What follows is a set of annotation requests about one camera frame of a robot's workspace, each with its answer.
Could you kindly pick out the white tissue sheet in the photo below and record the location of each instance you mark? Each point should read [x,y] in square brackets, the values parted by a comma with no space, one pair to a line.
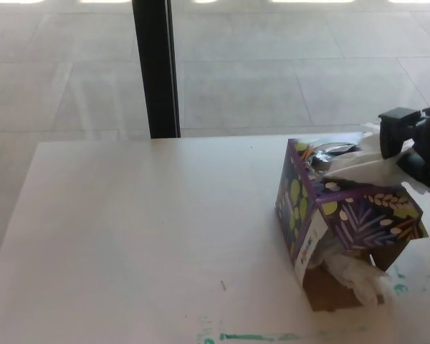
[362,168]

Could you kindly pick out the purple floral tissue box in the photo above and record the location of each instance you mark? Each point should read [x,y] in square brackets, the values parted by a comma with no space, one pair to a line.
[358,222]

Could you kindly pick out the crumpled white tissues bunch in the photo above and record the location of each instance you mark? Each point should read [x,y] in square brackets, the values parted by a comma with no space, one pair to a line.
[351,277]

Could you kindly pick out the black window frame post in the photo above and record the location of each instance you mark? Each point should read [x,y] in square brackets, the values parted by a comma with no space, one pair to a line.
[154,71]

